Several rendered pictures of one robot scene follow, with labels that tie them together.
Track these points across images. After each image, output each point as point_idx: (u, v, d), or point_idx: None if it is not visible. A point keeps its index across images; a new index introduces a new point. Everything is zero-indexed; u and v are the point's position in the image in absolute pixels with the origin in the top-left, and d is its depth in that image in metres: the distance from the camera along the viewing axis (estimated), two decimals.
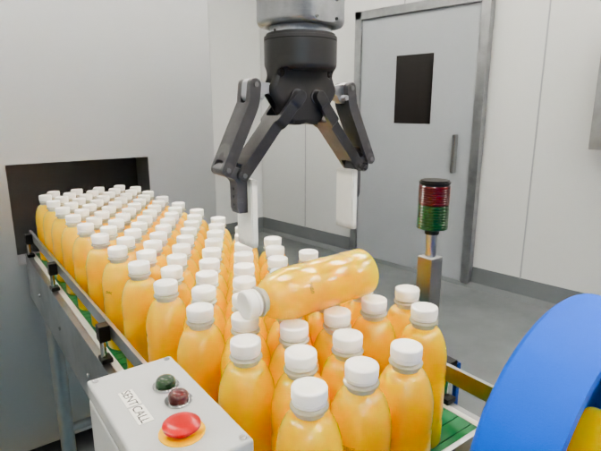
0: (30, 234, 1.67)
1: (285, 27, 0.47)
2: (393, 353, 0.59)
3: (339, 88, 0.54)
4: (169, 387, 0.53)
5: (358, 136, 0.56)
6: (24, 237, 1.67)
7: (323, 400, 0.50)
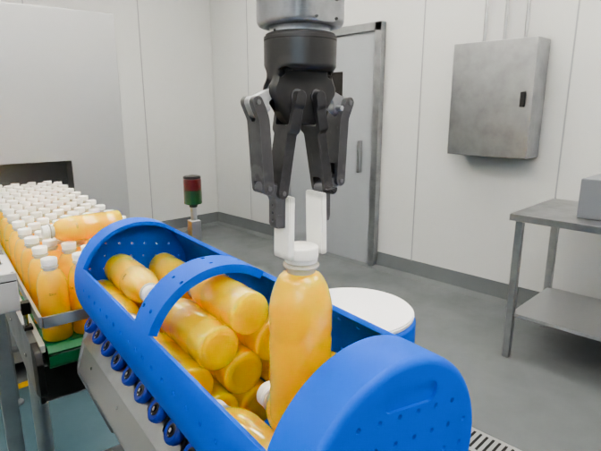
0: None
1: (285, 27, 0.47)
2: None
3: (338, 97, 0.54)
4: None
5: (337, 151, 0.55)
6: None
7: (51, 262, 1.24)
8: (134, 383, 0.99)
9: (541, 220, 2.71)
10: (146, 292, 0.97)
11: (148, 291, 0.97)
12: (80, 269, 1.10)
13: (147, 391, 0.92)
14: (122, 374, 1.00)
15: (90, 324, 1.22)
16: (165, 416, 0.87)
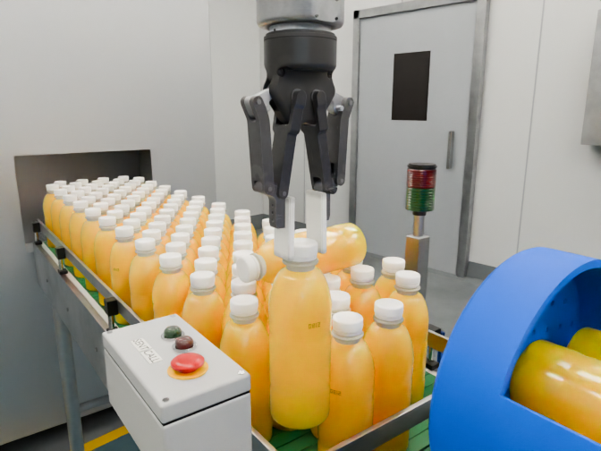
0: (38, 223, 1.74)
1: (285, 27, 0.47)
2: (376, 310, 0.66)
3: (338, 97, 0.54)
4: (175, 336, 0.60)
5: (337, 151, 0.55)
6: (32, 225, 1.74)
7: (313, 252, 0.54)
8: None
9: None
10: None
11: None
12: (477, 392, 0.42)
13: None
14: None
15: None
16: None
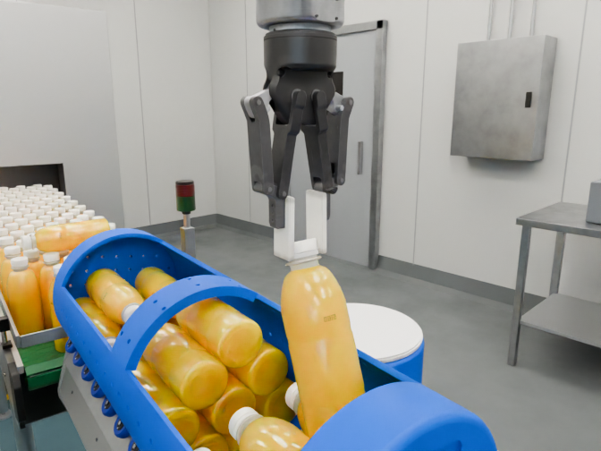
0: None
1: (285, 27, 0.47)
2: None
3: (338, 97, 0.54)
4: None
5: (337, 150, 0.55)
6: None
7: (312, 246, 0.54)
8: (114, 414, 0.90)
9: (549, 225, 2.62)
10: (128, 313, 0.88)
11: (130, 312, 0.88)
12: (58, 286, 1.01)
13: None
14: (103, 403, 0.91)
15: (71, 344, 1.13)
16: None
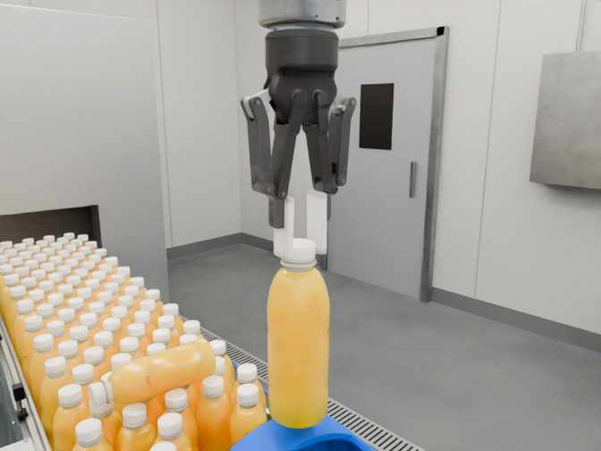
0: None
1: (285, 27, 0.47)
2: None
3: (341, 97, 0.53)
4: None
5: (339, 151, 0.54)
6: None
7: None
8: None
9: None
10: None
11: None
12: None
13: None
14: None
15: None
16: None
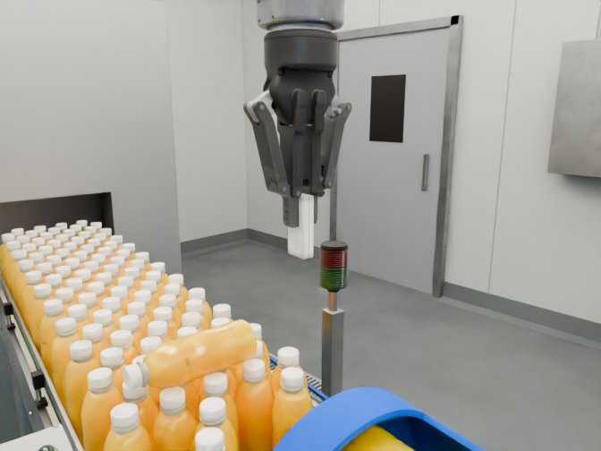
0: None
1: None
2: None
3: (259, 99, 0.49)
4: None
5: None
6: None
7: None
8: None
9: None
10: None
11: None
12: None
13: None
14: None
15: None
16: None
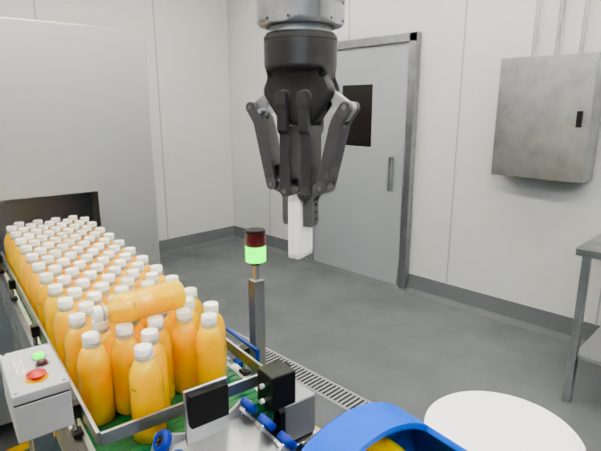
0: (1, 256, 2.17)
1: (269, 31, 0.50)
2: None
3: (339, 99, 0.49)
4: (39, 358, 1.03)
5: (323, 157, 0.50)
6: None
7: None
8: None
9: None
10: None
11: None
12: None
13: None
14: None
15: (162, 443, 0.98)
16: None
